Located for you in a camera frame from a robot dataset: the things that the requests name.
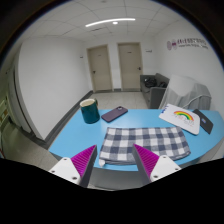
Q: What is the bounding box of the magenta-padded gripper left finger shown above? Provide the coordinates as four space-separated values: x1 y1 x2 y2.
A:
48 144 99 189

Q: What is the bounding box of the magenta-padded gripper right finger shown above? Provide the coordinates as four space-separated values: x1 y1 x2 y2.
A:
132 143 183 186

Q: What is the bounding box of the grey white checked towel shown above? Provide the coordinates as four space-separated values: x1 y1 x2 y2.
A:
98 126 192 168

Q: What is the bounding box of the white rainbow print pad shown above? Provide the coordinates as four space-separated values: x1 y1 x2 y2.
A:
158 103 202 136

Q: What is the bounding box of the dark teal mug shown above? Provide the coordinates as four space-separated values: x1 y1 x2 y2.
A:
79 98 101 125

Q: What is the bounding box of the purple smartphone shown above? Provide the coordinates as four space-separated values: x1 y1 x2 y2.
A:
100 106 129 123

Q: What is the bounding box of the white cloth covered furniture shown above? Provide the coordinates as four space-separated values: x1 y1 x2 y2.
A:
159 74 212 112

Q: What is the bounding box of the black bag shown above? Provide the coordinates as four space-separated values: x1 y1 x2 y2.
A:
143 77 168 90

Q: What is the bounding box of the beige door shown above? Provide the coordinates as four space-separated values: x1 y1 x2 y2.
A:
86 44 113 93
117 41 144 92

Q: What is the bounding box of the long ceiling light strip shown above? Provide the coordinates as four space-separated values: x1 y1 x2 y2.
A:
84 17 137 28

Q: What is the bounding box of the wall logo sign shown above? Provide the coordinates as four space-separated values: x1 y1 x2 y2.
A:
166 37 210 52

